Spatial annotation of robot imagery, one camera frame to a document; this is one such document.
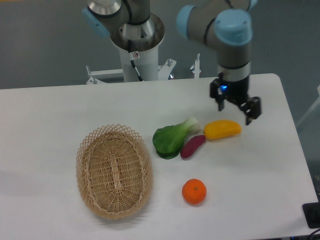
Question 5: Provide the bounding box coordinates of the purple sweet potato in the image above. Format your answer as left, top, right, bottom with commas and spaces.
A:
180, 134, 206, 159

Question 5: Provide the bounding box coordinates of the black device at table edge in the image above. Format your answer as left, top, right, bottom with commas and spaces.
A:
302, 202, 320, 229

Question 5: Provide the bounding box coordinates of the black cable on pedestal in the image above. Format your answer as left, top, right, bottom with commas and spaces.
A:
127, 39, 145, 82

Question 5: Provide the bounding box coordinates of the orange tangerine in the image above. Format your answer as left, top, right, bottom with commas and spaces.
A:
181, 178, 207, 205

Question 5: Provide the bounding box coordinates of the white metal base frame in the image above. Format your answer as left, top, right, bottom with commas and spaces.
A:
86, 53, 202, 85

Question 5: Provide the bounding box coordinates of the yellow mango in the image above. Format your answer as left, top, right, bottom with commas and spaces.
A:
203, 119, 242, 140

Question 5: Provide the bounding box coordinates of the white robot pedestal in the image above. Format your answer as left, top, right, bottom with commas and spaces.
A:
110, 13, 165, 82

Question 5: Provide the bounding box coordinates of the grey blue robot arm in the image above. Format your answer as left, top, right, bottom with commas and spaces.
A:
82, 0, 262, 124

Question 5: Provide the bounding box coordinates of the green bok choy vegetable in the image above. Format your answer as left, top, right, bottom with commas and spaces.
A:
152, 117, 199, 159

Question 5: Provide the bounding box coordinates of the woven wicker basket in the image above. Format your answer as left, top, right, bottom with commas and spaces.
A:
75, 124, 153, 220

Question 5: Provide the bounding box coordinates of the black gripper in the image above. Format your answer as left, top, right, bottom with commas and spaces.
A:
209, 72, 262, 126

